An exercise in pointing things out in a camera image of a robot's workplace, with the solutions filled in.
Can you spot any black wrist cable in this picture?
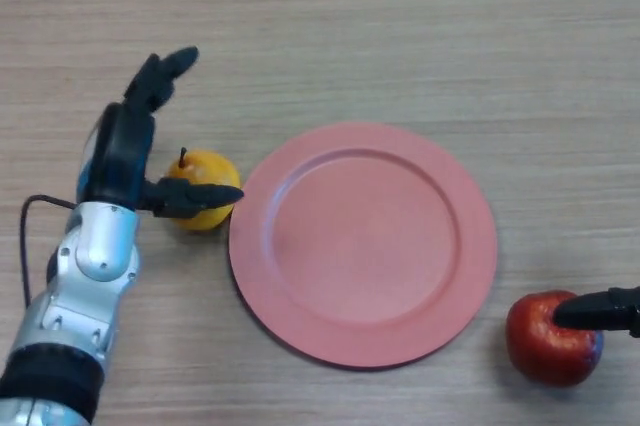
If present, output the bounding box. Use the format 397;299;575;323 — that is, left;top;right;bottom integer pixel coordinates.
20;194;78;307

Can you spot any yellow pear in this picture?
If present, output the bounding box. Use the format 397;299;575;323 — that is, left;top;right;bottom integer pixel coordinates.
164;147;242;233

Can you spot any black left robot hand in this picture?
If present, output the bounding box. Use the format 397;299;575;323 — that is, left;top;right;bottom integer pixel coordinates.
75;45;245;220

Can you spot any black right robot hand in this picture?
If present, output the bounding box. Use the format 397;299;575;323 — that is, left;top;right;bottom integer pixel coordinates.
553;285;640;339

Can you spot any red apple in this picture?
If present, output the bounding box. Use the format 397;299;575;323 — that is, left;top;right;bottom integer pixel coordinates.
505;289;605;388

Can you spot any pink round plate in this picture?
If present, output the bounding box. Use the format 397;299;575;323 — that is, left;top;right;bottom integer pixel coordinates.
228;120;499;372

